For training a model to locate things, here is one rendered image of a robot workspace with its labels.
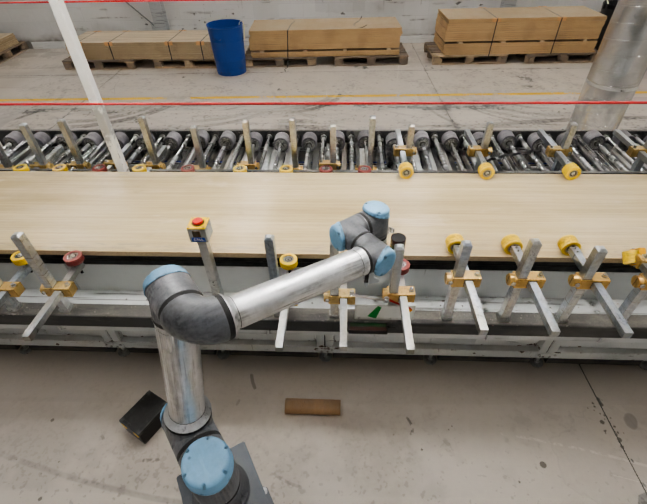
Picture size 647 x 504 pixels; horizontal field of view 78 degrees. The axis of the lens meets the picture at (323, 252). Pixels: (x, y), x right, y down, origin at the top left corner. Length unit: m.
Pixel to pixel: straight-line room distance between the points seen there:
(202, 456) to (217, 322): 0.57
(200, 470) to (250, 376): 1.21
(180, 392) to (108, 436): 1.34
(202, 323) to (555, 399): 2.17
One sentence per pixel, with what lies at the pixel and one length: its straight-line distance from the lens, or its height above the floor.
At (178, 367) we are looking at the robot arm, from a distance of 1.21.
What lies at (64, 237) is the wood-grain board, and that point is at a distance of 2.33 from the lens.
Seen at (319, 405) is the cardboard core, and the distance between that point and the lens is 2.31.
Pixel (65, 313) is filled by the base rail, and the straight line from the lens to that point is 2.23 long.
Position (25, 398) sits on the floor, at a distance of 2.99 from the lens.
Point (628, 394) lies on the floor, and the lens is 2.94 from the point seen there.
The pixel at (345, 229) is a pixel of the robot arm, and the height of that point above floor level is 1.34.
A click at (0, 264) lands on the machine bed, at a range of 2.55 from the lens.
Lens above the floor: 2.13
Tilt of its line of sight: 42 degrees down
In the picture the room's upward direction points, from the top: 1 degrees counter-clockwise
